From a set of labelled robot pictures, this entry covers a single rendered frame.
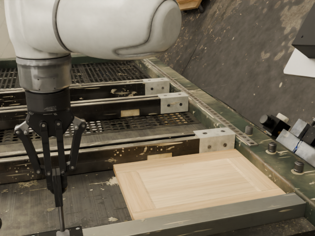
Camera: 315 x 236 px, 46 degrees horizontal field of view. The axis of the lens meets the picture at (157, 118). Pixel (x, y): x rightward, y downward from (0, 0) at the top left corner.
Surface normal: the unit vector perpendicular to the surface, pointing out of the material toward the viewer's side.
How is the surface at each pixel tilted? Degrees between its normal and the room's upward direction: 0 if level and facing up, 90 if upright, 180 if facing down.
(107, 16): 50
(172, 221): 57
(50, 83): 90
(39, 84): 90
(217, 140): 90
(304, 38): 1
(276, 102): 0
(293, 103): 0
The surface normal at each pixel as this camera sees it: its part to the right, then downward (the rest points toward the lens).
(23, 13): -0.36, 0.28
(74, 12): -0.47, -0.04
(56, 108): 0.55, 0.30
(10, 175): 0.29, 0.34
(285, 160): 0.00, -0.93
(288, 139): -0.80, -0.43
